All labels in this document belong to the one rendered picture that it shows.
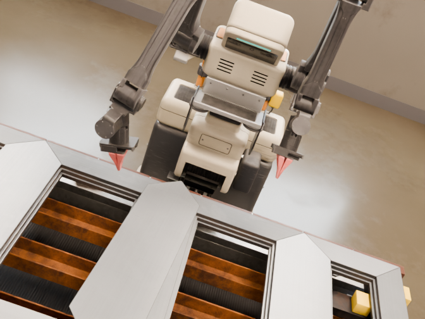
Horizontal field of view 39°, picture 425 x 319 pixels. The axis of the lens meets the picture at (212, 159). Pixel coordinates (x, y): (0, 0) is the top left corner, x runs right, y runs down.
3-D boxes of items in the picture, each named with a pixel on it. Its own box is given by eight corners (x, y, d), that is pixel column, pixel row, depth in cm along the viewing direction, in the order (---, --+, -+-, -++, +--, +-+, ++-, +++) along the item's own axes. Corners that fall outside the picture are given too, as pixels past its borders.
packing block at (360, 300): (367, 317, 184) (372, 308, 182) (351, 311, 184) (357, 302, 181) (365, 303, 189) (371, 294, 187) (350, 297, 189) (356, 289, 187)
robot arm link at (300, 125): (320, 102, 191) (294, 93, 190) (326, 102, 179) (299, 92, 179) (307, 138, 192) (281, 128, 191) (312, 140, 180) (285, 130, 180)
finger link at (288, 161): (284, 182, 188) (295, 154, 187) (263, 174, 188) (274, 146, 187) (282, 179, 195) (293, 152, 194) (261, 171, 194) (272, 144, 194)
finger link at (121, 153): (123, 176, 176) (123, 148, 171) (100, 173, 177) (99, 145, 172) (129, 165, 182) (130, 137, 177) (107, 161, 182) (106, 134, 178)
